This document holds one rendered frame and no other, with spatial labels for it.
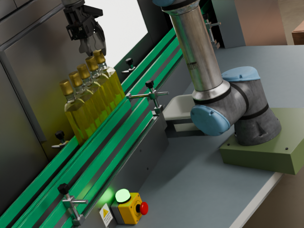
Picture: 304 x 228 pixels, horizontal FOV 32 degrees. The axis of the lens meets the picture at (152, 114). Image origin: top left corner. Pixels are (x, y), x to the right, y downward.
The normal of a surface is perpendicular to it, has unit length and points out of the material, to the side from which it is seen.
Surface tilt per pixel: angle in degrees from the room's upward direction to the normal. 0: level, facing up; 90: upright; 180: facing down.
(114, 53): 90
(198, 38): 89
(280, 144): 4
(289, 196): 0
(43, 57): 90
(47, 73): 90
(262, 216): 0
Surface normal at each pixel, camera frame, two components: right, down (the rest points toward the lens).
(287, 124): -0.36, -0.86
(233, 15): -0.39, 0.51
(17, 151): 0.87, -0.07
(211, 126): -0.60, 0.62
